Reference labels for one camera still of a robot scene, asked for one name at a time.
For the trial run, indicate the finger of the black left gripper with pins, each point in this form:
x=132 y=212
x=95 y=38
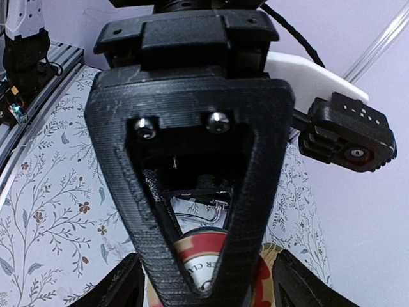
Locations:
x=155 y=134

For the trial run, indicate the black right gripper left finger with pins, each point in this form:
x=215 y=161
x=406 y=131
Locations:
x=122 y=287

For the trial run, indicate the chrome case handle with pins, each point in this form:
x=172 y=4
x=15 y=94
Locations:
x=199 y=209

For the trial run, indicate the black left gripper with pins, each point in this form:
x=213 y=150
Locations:
x=234 y=35

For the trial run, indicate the aluminium frame post left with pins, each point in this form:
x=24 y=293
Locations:
x=379 y=46

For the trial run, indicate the red white poker chip stack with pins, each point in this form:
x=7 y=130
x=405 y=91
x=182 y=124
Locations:
x=199 y=250

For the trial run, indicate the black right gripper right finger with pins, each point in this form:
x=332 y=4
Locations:
x=296 y=286

